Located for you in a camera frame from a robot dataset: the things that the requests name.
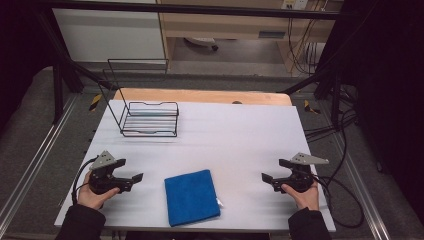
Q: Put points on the black metal frame strut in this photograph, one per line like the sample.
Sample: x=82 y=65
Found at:
x=328 y=78
x=68 y=71

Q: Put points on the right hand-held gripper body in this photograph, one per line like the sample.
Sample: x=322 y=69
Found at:
x=301 y=180

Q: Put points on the white foam mat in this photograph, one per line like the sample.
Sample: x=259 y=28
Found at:
x=226 y=140

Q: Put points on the blue cloth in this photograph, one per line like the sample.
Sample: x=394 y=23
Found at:
x=190 y=198

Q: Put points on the black metal frame crossbar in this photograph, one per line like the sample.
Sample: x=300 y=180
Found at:
x=200 y=9

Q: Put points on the yellow black striped tape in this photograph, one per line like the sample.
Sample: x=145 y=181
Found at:
x=310 y=107
x=95 y=102

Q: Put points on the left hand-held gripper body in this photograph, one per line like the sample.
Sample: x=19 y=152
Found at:
x=100 y=181

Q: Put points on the white wall socket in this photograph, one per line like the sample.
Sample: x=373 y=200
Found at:
x=295 y=4

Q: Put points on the white cabinet panel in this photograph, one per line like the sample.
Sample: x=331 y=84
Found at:
x=106 y=33

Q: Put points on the white chair base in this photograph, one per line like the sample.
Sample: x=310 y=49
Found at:
x=202 y=42

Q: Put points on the aluminium floor rail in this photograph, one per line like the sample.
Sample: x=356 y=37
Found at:
x=36 y=156
x=363 y=190

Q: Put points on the person's right hand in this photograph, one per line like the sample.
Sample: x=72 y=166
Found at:
x=308 y=199

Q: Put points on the wooden table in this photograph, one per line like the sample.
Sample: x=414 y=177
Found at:
x=200 y=96

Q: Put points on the person's left hand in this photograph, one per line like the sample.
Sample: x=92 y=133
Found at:
x=90 y=197

